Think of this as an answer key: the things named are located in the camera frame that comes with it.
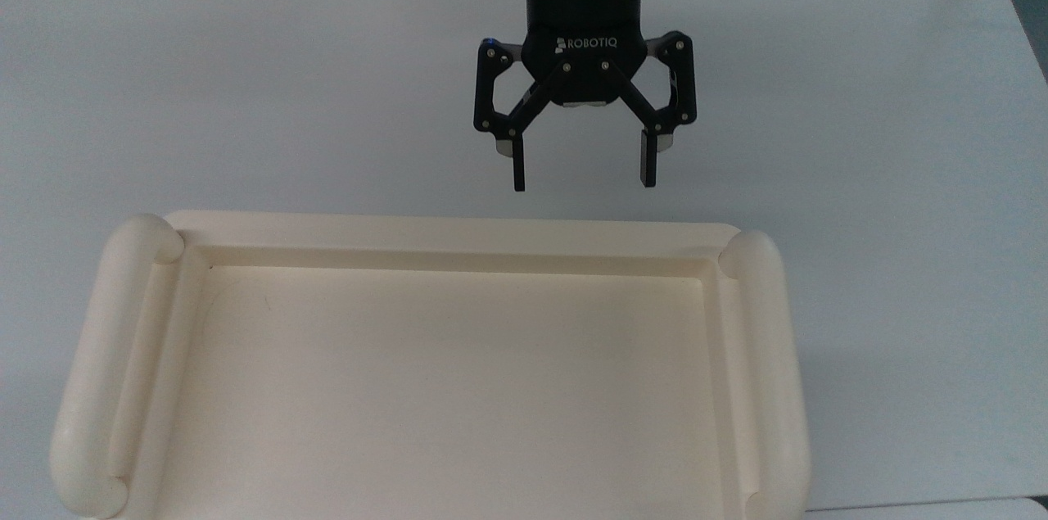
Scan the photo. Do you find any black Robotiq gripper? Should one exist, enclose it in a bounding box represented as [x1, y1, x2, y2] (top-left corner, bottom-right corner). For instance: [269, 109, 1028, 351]
[473, 0, 698, 193]

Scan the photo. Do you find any cream wooden cabinet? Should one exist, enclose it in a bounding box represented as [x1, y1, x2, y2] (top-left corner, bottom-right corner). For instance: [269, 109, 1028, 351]
[49, 210, 811, 520]

